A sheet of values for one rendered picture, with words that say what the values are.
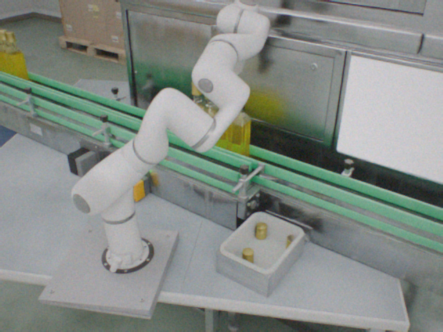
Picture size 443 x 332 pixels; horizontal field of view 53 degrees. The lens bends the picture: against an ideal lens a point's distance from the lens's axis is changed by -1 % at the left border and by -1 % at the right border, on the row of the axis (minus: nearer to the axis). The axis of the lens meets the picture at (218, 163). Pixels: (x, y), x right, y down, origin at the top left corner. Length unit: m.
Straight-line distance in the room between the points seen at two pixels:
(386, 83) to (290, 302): 0.66
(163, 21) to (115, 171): 0.85
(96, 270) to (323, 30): 0.95
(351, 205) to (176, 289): 0.56
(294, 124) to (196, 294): 0.63
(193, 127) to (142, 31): 0.90
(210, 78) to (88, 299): 0.67
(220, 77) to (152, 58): 0.86
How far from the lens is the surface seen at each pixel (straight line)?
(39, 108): 2.04
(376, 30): 1.32
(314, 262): 1.40
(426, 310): 1.76
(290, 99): 1.48
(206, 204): 1.49
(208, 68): 1.01
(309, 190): 1.38
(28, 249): 1.53
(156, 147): 1.01
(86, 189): 1.11
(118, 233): 1.27
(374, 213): 1.34
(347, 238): 1.39
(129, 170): 1.07
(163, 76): 1.83
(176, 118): 1.00
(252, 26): 1.22
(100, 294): 1.29
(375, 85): 1.35
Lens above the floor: 1.71
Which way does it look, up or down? 32 degrees down
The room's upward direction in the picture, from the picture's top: straight up
